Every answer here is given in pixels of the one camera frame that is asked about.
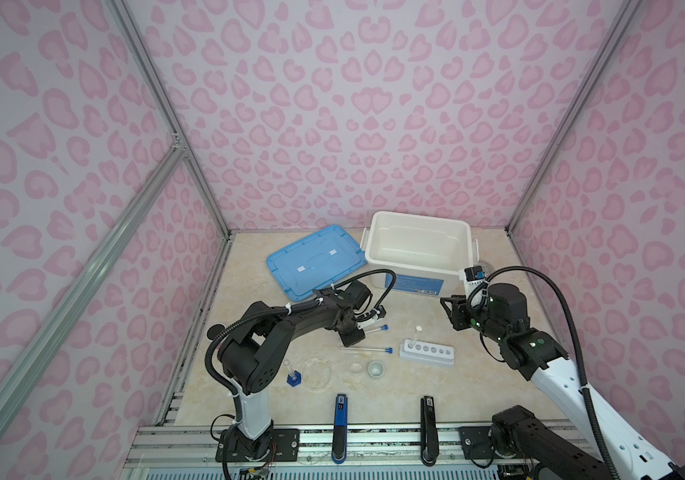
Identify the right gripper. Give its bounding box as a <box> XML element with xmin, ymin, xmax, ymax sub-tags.
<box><xmin>437</xmin><ymin>293</ymin><xmax>508</xmax><ymax>344</ymax></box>

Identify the blue capped test tube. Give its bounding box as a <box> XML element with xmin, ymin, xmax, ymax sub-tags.
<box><xmin>338</xmin><ymin>346</ymin><xmax>393</xmax><ymax>355</ymax></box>
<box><xmin>363</xmin><ymin>324</ymin><xmax>389</xmax><ymax>335</ymax></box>

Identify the cork stoppered test tube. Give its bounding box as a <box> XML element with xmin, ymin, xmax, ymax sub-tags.
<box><xmin>410</xmin><ymin>325</ymin><xmax>422</xmax><ymax>348</ymax></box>

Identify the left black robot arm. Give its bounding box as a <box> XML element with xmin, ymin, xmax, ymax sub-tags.
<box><xmin>204</xmin><ymin>280</ymin><xmax>386</xmax><ymax>442</ymax></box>

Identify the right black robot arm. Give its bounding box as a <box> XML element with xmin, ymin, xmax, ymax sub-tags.
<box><xmin>439</xmin><ymin>281</ymin><xmax>685</xmax><ymax>479</ymax></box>

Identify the clear watch glass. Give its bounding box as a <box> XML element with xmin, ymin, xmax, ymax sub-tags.
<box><xmin>348</xmin><ymin>358</ymin><xmax>364</xmax><ymax>374</ymax></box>

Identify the white test tube rack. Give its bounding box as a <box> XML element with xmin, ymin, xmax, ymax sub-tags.
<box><xmin>399</xmin><ymin>339</ymin><xmax>455</xmax><ymax>367</ymax></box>

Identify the clear tape roll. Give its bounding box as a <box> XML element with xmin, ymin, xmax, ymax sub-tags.
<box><xmin>476</xmin><ymin>260</ymin><xmax>495</xmax><ymax>279</ymax></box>

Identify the clear petri dish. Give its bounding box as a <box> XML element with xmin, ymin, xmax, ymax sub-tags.
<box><xmin>300</xmin><ymin>357</ymin><xmax>332</xmax><ymax>392</ymax></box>

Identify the blue plastic bin lid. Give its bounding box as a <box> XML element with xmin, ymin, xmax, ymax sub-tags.
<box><xmin>266</xmin><ymin>225</ymin><xmax>366</xmax><ymax>302</ymax></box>

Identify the white plastic storage bin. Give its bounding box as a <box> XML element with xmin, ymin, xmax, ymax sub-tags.
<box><xmin>359</xmin><ymin>211</ymin><xmax>480</xmax><ymax>297</ymax></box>

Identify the blue stapler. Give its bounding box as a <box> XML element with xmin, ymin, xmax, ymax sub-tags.
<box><xmin>332</xmin><ymin>393</ymin><xmax>348</xmax><ymax>465</ymax></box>

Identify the black stapler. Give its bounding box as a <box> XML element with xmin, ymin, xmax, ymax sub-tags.
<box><xmin>420</xmin><ymin>396</ymin><xmax>439</xmax><ymax>467</ymax></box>

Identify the pink jar black lid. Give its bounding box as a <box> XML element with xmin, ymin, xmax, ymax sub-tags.
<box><xmin>206</xmin><ymin>324</ymin><xmax>226</xmax><ymax>341</ymax></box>

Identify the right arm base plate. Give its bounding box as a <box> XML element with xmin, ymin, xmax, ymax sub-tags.
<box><xmin>458</xmin><ymin>426</ymin><xmax>534</xmax><ymax>468</ymax></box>

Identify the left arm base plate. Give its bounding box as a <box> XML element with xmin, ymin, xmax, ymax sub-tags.
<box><xmin>216</xmin><ymin>426</ymin><xmax>300</xmax><ymax>463</ymax></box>

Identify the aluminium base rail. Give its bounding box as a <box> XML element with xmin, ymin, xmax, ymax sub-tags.
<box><xmin>120</xmin><ymin>420</ymin><xmax>537</xmax><ymax>479</ymax></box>

